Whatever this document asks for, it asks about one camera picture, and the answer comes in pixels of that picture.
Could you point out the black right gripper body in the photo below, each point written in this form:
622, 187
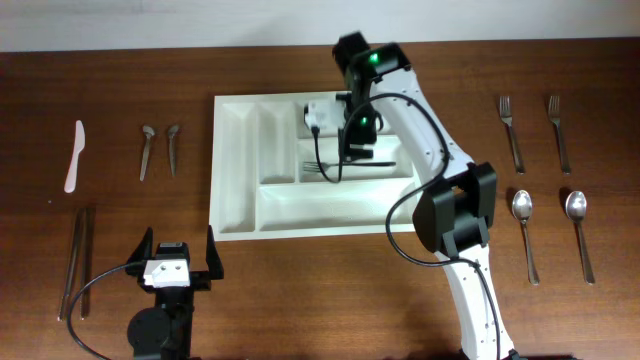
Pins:
360, 151

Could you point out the metal chopstick left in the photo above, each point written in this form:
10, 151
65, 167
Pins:
71, 264

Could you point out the metal spoon left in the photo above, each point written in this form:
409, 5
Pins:
522, 209

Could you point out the metal spoon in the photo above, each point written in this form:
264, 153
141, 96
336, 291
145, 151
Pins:
575, 209
522, 209

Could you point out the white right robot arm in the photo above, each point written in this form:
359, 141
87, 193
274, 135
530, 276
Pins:
456, 196

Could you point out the pink plastic knife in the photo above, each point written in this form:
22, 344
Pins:
78, 147

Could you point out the metal spoon right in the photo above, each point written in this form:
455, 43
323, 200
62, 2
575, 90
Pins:
575, 209

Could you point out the white cutlery tray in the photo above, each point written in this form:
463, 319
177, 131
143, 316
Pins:
260, 190

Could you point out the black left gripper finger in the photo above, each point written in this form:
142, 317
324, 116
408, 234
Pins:
213, 260
136, 262

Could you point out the metal fork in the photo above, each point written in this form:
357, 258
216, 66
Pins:
553, 112
506, 117
318, 167

